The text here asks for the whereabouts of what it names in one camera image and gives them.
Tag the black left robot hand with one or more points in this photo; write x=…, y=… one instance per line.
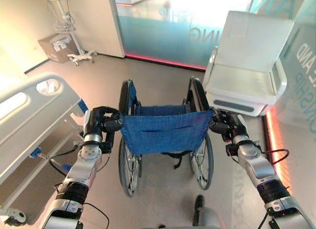
x=97, y=120

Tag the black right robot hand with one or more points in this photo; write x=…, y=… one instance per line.
x=232, y=126

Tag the blue fabric wheelchair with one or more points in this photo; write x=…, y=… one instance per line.
x=163, y=130

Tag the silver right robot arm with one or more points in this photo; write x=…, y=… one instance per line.
x=261, y=169

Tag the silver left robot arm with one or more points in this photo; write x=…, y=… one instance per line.
x=81, y=172

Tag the white hospital bed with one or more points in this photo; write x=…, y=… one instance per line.
x=22, y=120

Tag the grey bed caster wheel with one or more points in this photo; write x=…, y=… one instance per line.
x=16, y=215

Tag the red floor light strip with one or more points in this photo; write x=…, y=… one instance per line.
x=170, y=62
x=270, y=130

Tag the white bedside cabinet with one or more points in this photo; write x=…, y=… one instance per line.
x=249, y=66

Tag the brown cardboard box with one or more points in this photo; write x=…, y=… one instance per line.
x=55, y=47

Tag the white rolling stand with basket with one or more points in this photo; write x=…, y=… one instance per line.
x=74, y=34

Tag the white door panel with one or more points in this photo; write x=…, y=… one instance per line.
x=118, y=24

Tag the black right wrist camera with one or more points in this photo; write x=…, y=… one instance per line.
x=230, y=150

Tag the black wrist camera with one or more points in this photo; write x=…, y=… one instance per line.
x=107, y=142
x=230, y=150

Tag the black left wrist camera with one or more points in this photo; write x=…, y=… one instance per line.
x=107, y=142

